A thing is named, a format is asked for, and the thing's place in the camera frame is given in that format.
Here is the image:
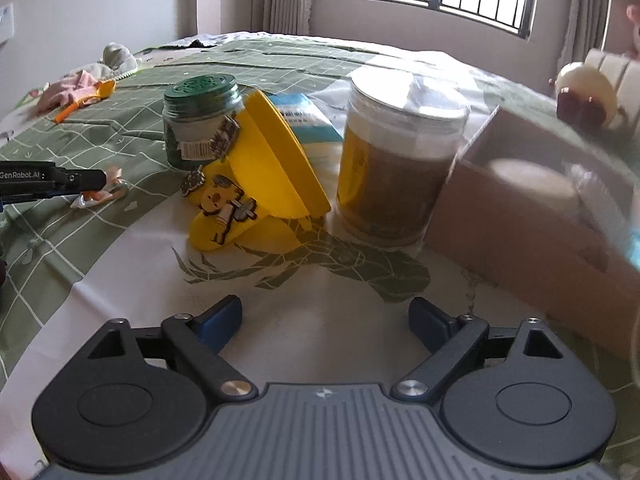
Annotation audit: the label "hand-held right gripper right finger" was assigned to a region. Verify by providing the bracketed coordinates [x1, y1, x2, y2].
[390, 296, 568, 402]

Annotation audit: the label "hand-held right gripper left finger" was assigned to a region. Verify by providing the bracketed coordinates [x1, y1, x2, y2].
[87, 295, 256, 402]

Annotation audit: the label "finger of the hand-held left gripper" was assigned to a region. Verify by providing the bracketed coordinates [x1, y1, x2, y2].
[52, 169, 108, 196]

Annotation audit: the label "pink cardboard box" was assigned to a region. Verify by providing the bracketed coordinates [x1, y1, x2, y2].
[425, 105, 640, 357]

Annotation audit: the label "orange plastic scoop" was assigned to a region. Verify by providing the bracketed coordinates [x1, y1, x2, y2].
[53, 80, 117, 125]

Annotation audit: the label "green printed bed sheet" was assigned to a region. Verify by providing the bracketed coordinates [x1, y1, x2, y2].
[0, 32, 640, 480]

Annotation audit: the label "pink cloth doll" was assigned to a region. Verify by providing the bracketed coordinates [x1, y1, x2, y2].
[39, 70, 102, 112]

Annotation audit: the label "grey green plush toy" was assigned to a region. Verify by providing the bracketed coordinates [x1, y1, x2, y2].
[101, 42, 139, 75]

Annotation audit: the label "green lid glass jar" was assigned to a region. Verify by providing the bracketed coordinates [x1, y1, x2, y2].
[164, 75, 246, 170]

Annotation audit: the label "clear plastic jar brown label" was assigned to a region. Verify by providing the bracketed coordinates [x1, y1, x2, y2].
[334, 67, 471, 252]

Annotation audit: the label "yellow plastic cup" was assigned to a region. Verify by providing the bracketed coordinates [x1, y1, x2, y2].
[187, 89, 332, 252]

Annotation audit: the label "blue white tissue packet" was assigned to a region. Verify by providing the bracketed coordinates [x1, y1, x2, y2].
[267, 92, 345, 162]

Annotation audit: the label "cream round plush red feet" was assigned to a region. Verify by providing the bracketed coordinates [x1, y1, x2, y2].
[549, 61, 632, 130]

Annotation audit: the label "cream padded headboard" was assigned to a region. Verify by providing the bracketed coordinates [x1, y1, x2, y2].
[582, 49, 640, 88]

